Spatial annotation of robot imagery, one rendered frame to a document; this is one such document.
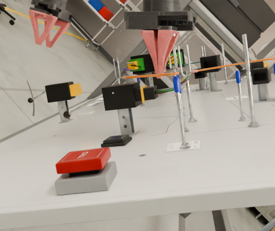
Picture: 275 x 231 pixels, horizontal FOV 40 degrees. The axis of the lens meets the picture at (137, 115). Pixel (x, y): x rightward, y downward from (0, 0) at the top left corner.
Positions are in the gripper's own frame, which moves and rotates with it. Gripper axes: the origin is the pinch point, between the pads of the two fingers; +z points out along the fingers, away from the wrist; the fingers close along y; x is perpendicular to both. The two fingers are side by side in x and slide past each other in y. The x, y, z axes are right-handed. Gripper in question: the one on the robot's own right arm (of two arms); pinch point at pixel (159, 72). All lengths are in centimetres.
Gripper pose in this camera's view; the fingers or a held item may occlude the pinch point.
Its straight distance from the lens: 59.7
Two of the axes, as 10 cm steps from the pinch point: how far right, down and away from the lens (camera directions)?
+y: -9.6, -0.7, 2.8
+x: -2.8, 1.8, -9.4
